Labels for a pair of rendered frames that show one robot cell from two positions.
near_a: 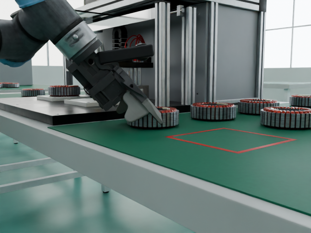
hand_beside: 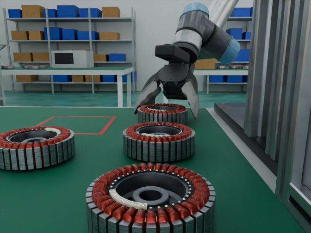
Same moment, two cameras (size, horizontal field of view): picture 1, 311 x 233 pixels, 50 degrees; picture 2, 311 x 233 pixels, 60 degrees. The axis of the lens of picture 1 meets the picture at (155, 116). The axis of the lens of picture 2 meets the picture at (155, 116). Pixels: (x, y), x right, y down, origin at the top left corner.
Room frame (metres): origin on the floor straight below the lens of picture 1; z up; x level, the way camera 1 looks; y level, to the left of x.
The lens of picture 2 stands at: (1.08, -0.45, 0.90)
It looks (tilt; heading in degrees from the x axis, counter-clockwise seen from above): 13 degrees down; 130
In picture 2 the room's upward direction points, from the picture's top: straight up
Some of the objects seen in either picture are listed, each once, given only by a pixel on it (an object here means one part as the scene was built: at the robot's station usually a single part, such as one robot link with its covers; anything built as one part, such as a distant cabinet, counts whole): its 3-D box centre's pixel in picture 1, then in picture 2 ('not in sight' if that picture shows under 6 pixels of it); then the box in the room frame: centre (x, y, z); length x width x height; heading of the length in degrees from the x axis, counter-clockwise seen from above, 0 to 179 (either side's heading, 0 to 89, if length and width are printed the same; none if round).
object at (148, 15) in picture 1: (104, 25); not in sight; (1.17, 0.17, 1.03); 0.62 x 0.01 x 0.03; 39
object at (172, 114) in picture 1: (152, 116); (162, 114); (0.71, 0.01, 0.77); 0.11 x 0.11 x 0.04
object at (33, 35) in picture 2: not in sight; (38, 36); (-5.59, 2.93, 1.39); 0.40 x 0.28 x 0.22; 129
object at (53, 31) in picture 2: not in sight; (55, 34); (-5.24, 3.19, 1.43); 0.42 x 0.36 x 0.29; 126
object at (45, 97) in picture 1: (64, 97); not in sight; (1.20, 0.33, 0.78); 0.15 x 0.15 x 0.01; 39
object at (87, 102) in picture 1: (97, 101); not in sight; (1.01, 0.18, 0.78); 0.15 x 0.15 x 0.01; 39
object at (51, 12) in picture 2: not in sight; (52, 15); (-5.27, 3.17, 1.88); 0.42 x 0.28 x 0.20; 129
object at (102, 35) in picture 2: not in sight; (109, 36); (-4.20, 4.03, 1.37); 0.42 x 0.40 x 0.18; 39
